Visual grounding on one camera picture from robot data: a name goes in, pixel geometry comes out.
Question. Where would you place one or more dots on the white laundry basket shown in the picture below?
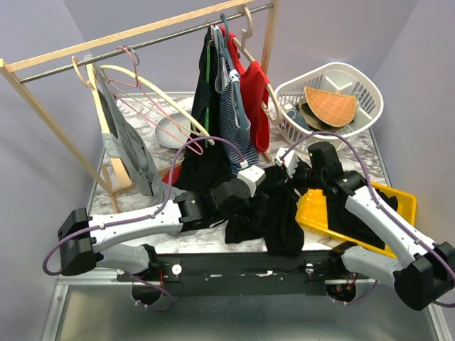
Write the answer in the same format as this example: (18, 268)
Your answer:
(337, 77)

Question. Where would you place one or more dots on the cream wooden hanger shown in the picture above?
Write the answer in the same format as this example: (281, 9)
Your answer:
(199, 129)

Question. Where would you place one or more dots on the wooden hanger under grey top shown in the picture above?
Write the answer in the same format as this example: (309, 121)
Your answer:
(108, 131)

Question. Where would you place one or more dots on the yellow plastic tray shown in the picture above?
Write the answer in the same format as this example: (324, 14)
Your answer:
(316, 213)

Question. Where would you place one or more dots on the green plastic hanger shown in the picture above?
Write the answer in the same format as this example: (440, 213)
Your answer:
(207, 79)

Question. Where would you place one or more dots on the dark items in basket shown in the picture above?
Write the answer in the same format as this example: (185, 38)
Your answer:
(303, 116)

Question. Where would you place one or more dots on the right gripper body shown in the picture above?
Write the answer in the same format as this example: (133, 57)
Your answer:
(303, 177)

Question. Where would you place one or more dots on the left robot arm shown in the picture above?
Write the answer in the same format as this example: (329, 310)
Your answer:
(87, 242)

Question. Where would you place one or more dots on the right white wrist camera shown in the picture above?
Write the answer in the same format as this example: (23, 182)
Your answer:
(287, 159)

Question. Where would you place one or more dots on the red tank top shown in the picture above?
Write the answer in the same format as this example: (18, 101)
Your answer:
(213, 167)

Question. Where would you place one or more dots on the grey tank top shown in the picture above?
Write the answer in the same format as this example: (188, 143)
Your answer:
(134, 152)

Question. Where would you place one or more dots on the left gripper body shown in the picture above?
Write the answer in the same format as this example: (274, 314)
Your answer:
(228, 182)

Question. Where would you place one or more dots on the blue grey hanger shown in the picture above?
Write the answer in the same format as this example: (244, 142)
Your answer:
(234, 80)

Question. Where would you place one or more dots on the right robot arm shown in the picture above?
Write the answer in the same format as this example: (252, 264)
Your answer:
(421, 271)

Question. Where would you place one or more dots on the blue striped tank top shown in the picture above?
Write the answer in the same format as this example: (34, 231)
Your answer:
(240, 140)

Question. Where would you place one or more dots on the wooden hanger under red top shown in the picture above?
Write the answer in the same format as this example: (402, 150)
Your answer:
(272, 108)

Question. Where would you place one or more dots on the white oval plate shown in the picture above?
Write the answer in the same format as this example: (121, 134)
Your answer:
(174, 131)

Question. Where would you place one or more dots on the wooden clothes rack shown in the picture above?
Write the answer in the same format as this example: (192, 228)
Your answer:
(8, 73)

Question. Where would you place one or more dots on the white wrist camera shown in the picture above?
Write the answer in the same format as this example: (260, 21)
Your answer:
(252, 176)
(287, 159)

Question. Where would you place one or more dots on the pink wire hanger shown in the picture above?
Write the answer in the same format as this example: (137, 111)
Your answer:
(153, 106)

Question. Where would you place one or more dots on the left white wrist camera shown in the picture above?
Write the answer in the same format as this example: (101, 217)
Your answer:
(252, 176)

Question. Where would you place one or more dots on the black tank top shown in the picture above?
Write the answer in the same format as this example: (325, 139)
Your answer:
(269, 215)

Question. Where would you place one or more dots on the black mounting rail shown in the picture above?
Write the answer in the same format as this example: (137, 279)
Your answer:
(246, 274)

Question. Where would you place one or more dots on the black cloth in tray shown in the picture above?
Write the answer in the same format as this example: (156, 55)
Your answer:
(346, 223)

